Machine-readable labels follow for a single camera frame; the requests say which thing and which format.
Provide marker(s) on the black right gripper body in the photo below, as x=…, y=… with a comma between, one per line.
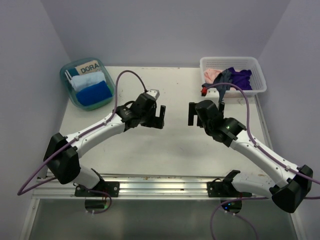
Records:
x=202, y=124

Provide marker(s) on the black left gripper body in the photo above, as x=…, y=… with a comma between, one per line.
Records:
x=148, y=119

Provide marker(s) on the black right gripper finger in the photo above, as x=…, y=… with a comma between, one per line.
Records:
x=191, y=113
x=221, y=108

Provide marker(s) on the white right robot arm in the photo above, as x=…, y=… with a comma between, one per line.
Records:
x=285, y=183

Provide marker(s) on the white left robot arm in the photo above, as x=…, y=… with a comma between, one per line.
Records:
x=63, y=154

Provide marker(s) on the dark grey towel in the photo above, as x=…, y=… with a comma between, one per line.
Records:
x=221, y=83

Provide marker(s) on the purple towel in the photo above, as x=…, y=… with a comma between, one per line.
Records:
x=241, y=78

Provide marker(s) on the pink towel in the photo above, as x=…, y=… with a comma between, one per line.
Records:
x=210, y=75

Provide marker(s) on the white plastic basket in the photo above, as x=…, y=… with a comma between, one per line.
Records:
x=239, y=63

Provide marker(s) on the beige DORA towel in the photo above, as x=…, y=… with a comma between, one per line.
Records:
x=88, y=67

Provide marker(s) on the light blue rolled towel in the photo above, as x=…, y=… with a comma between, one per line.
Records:
x=80, y=82

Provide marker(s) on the teal plastic bin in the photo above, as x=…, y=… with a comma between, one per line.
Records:
x=71, y=92

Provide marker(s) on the teal white striped towel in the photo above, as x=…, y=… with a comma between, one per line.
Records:
x=71, y=72

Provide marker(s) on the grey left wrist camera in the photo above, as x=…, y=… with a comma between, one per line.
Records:
x=154, y=93

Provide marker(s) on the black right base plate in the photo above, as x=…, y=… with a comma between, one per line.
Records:
x=223, y=188

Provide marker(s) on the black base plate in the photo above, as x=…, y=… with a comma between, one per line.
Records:
x=223, y=188
x=111, y=188

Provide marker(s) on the aluminium mounting rail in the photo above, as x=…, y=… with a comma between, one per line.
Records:
x=159, y=187

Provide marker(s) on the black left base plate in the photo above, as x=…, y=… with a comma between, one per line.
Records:
x=111, y=188

